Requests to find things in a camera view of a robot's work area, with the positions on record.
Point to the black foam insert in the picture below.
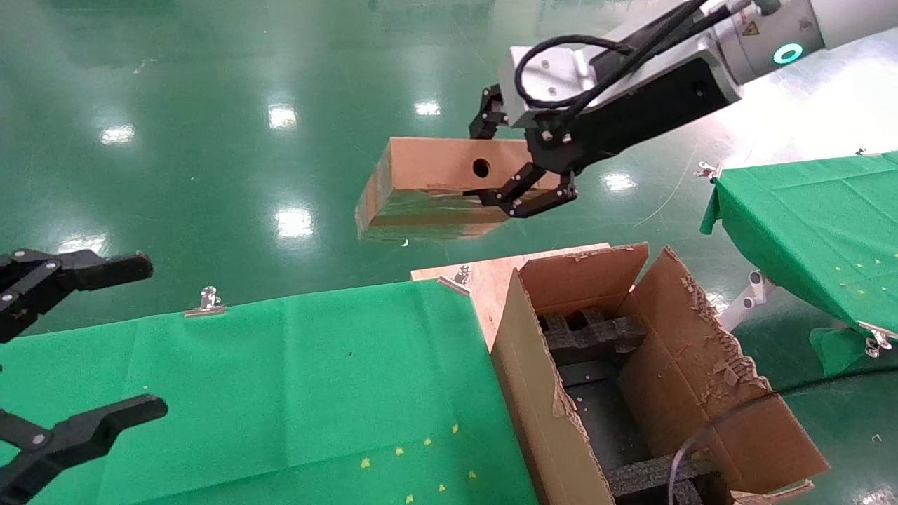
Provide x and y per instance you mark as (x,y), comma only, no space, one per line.
(596,337)
(652,477)

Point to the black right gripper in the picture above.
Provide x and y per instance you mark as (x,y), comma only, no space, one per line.
(631,112)

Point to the large open cardboard carton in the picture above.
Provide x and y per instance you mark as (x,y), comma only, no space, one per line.
(533,393)

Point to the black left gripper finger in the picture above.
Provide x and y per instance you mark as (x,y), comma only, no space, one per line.
(105,272)
(91,428)

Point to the green tablecloth with yellow marks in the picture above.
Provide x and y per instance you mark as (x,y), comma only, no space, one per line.
(280,379)

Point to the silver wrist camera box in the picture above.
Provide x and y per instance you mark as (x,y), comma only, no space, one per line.
(554,77)

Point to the white table leg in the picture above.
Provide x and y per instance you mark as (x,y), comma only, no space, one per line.
(751,294)

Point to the small cardboard box with hole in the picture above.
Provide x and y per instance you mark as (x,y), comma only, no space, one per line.
(428,165)

